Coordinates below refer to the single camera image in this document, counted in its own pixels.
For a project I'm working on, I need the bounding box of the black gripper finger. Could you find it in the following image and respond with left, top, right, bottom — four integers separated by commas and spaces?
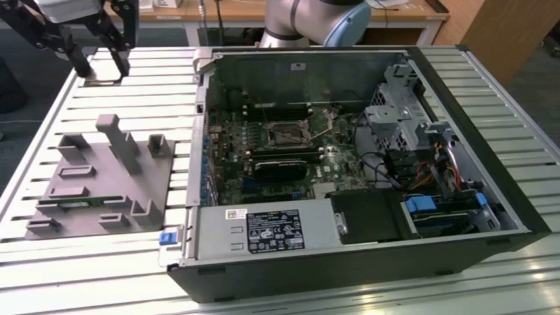
0, 0, 96, 79
84, 0, 141, 77

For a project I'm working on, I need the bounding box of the silver topped CPU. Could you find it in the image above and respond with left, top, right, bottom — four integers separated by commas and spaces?
83, 75, 124, 87

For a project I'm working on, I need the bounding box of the CPU socket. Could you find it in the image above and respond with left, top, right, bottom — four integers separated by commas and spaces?
264, 119, 316, 148

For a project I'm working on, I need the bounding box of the wooden desk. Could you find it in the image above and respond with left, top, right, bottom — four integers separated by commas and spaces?
0, 0, 452, 47

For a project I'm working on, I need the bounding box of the grey parts rack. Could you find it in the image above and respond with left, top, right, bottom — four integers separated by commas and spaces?
24, 114, 177, 243

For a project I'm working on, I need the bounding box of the green RAM stick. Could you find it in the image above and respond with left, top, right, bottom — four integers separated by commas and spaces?
56, 195, 127, 209

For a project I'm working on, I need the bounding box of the black RAM slot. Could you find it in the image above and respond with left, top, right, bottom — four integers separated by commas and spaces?
251, 150, 320, 156
252, 156, 323, 163
251, 153, 321, 159
249, 148, 320, 153

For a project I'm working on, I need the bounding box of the black graphics card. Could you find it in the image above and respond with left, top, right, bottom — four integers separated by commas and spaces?
252, 159, 309, 184

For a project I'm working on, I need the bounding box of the blue case latch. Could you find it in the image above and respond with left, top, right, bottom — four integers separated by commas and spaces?
159, 230, 183, 247

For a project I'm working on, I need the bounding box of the silver power supply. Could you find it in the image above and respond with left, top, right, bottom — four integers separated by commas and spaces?
192, 199, 343, 263

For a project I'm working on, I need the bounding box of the green motherboard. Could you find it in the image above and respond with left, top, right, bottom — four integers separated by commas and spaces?
201, 104, 380, 207

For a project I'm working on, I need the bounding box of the silver chipset heatsink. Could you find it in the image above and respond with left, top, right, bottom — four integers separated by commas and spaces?
312, 182, 337, 198

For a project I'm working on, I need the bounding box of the silver drive cage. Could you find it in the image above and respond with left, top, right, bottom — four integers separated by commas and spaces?
363, 64, 459, 154

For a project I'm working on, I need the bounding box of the black plastic shroud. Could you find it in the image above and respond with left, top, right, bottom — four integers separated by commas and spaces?
325, 189, 419, 246

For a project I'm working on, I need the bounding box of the black PC case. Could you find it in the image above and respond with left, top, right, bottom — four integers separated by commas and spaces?
165, 44, 553, 305

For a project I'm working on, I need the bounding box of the hard disk in blue carrier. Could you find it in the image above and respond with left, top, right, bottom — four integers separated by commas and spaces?
400, 193, 503, 240

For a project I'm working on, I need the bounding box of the wooden cabinet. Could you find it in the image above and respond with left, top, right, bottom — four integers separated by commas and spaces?
431, 0, 560, 87

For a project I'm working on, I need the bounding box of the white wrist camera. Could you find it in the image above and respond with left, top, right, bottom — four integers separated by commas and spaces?
33, 0, 105, 24

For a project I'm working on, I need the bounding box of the black looped cable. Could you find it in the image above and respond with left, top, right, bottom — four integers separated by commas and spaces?
352, 149, 407, 193

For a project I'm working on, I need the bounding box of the orange yellow wire bundle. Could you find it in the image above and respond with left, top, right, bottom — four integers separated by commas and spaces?
411, 159, 465, 193

